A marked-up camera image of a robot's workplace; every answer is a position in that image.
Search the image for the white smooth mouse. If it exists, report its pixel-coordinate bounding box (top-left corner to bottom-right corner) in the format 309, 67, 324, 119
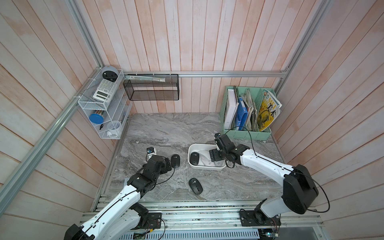
199, 150, 215, 167

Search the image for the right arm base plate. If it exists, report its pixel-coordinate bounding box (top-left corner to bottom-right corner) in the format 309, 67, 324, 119
239, 209, 281, 227

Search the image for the blue folder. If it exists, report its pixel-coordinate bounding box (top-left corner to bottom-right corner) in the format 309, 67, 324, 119
235, 97, 248, 131

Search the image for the black smooth mouse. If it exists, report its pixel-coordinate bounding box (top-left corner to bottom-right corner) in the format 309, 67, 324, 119
171, 154, 181, 169

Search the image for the black mesh wall basket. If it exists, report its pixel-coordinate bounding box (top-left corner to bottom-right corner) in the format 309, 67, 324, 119
123, 74, 180, 101

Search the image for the white wire wall shelf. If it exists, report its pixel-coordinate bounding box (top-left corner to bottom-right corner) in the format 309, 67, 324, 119
78, 68, 132, 140

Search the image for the newspapers stack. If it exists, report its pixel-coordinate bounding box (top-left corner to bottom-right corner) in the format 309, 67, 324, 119
242, 88, 257, 131

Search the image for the white calculator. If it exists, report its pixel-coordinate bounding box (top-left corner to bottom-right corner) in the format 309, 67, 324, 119
93, 79, 118, 103

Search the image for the round grey speaker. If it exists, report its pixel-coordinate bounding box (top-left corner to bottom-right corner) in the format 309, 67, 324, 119
101, 66, 119, 83

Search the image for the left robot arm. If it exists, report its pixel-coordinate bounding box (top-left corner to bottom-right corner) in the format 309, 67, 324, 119
64, 155, 172, 240

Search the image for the white binder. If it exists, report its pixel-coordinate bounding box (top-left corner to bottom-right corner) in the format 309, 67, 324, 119
224, 89, 238, 130

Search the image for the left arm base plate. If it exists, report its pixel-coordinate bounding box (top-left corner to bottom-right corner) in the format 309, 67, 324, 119
132, 212, 162, 230

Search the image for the black ribbed mouse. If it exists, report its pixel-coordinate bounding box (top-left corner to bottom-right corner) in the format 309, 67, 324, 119
189, 178, 204, 195

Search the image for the blue lid jar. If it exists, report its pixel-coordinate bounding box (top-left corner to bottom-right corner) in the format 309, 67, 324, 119
89, 110, 105, 125

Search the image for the yellow magazine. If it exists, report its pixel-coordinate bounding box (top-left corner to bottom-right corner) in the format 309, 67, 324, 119
257, 90, 282, 132

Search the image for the white plastic storage box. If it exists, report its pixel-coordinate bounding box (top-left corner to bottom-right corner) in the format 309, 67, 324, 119
188, 144, 226, 171

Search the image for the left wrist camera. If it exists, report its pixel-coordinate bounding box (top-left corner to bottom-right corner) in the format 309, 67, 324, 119
146, 147, 157, 160

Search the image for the green file organizer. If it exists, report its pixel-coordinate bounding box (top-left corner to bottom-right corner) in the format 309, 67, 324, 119
220, 86, 275, 141

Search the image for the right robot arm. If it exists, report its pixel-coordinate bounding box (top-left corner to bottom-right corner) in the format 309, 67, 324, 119
214, 133, 319, 222

